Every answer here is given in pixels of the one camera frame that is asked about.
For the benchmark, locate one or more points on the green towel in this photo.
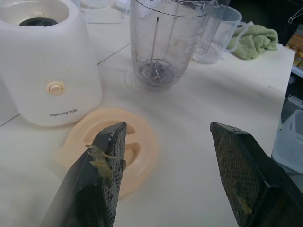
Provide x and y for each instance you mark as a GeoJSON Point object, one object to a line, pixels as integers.
{"type": "Point", "coordinates": [255, 40]}

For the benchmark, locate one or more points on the cream blender lid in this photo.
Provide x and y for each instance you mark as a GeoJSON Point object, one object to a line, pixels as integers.
{"type": "Point", "coordinates": [146, 146]}

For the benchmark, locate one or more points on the white blender base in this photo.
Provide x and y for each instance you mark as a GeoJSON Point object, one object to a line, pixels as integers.
{"type": "Point", "coordinates": [47, 61]}

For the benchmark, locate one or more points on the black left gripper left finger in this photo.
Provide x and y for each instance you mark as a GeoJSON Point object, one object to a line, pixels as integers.
{"type": "Point", "coordinates": [94, 184]}

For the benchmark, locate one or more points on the clear plastic blender jar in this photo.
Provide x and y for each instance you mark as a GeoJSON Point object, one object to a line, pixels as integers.
{"type": "Point", "coordinates": [165, 47]}

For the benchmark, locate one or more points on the pale green plastic tray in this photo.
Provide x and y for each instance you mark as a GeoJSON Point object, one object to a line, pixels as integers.
{"type": "Point", "coordinates": [287, 144]}

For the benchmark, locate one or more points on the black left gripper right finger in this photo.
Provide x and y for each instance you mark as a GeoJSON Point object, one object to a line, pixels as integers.
{"type": "Point", "coordinates": [251, 175]}

